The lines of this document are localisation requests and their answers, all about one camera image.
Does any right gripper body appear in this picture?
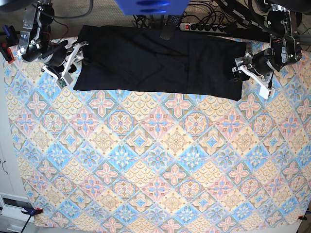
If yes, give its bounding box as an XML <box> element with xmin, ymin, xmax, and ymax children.
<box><xmin>42</xmin><ymin>40</ymin><xmax>84</xmax><ymax>73</ymax></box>

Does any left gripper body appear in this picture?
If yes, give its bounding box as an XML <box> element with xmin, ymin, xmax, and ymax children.
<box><xmin>235</xmin><ymin>48</ymin><xmax>277</xmax><ymax>76</ymax></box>

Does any black T-shirt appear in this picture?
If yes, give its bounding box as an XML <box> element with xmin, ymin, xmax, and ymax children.
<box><xmin>74</xmin><ymin>25</ymin><xmax>246</xmax><ymax>101</ymax></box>

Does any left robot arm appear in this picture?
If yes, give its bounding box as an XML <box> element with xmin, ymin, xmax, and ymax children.
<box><xmin>232</xmin><ymin>0</ymin><xmax>301</xmax><ymax>96</ymax></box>

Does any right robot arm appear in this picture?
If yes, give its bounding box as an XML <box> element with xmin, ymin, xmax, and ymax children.
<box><xmin>17</xmin><ymin>0</ymin><xmax>89</xmax><ymax>87</ymax></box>

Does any white power strip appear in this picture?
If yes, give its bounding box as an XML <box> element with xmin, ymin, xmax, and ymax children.
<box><xmin>179</xmin><ymin>23</ymin><xmax>225</xmax><ymax>33</ymax></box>

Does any black remote control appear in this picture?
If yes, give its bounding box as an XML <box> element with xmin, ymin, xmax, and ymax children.
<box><xmin>160</xmin><ymin>15</ymin><xmax>182</xmax><ymax>40</ymax></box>

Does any patterned tablecloth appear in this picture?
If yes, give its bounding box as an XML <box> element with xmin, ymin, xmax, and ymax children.
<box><xmin>3</xmin><ymin>52</ymin><xmax>311</xmax><ymax>233</ymax></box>

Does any white cabinet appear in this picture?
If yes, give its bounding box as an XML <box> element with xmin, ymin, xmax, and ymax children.
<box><xmin>0</xmin><ymin>65</ymin><xmax>31</xmax><ymax>231</ymax></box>

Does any bottom left blue clamp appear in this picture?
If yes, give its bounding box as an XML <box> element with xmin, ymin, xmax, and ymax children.
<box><xmin>21</xmin><ymin>208</ymin><xmax>43</xmax><ymax>233</ymax></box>

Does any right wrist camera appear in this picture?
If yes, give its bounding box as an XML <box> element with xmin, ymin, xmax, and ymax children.
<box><xmin>56</xmin><ymin>74</ymin><xmax>73</xmax><ymax>89</ymax></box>

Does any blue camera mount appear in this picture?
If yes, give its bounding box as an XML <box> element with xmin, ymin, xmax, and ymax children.
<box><xmin>116</xmin><ymin>0</ymin><xmax>190</xmax><ymax>16</ymax></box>

